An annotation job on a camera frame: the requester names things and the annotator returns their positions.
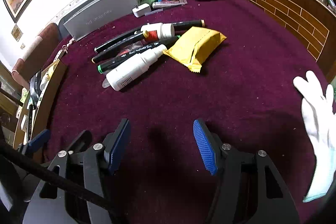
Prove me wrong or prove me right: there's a cardboard box tray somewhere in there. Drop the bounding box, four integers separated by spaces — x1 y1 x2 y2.
13 60 67 149

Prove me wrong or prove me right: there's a brown wooden chair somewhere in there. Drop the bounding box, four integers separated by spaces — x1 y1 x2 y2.
11 23 61 90

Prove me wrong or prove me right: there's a green capped black marker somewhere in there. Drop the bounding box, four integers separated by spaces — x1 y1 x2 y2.
97 35 180 74

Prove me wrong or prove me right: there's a white spray bottle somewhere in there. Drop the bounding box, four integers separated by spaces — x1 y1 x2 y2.
106 44 167 91

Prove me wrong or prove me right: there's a dark red table cloth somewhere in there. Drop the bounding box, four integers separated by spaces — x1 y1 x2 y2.
46 0 327 223

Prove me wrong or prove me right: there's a white cotton glove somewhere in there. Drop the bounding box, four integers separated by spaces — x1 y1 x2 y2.
293 71 335 202

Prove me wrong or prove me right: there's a black pen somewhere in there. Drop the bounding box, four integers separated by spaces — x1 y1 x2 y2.
94 27 141 53

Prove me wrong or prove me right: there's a small white cream bottle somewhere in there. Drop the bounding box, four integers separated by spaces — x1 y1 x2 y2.
140 23 175 42

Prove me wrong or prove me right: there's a white charger plug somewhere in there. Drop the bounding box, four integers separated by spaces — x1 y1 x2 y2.
132 3 151 18

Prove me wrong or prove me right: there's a silver rectangular gift box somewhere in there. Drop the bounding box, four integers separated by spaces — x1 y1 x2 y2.
64 0 139 41

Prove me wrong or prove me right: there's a long black marker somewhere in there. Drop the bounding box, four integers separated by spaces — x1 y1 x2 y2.
172 19 205 32

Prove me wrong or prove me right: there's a wooden brick pattern cabinet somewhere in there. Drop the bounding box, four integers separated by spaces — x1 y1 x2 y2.
248 0 335 82

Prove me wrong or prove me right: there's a flat cosmetics tube pack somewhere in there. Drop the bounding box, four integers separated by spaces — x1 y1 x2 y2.
152 0 187 9

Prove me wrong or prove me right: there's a pink bead keychain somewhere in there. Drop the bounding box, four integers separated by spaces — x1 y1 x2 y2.
62 38 75 53

